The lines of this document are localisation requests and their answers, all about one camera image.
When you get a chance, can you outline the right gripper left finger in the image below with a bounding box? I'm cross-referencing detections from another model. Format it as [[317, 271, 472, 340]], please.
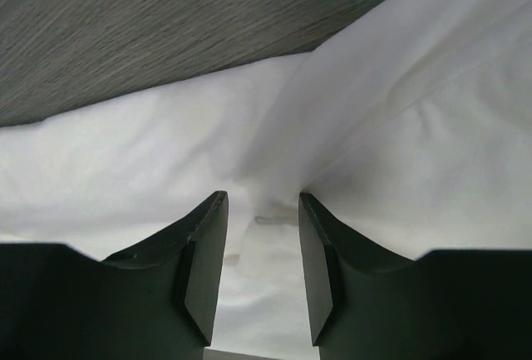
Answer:
[[1, 191, 229, 359]]

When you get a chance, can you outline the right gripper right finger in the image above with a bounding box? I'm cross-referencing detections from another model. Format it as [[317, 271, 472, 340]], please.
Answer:
[[298, 193, 531, 359]]

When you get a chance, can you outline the white printed t-shirt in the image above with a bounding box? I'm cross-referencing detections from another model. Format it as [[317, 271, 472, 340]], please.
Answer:
[[1, 0, 531, 359]]

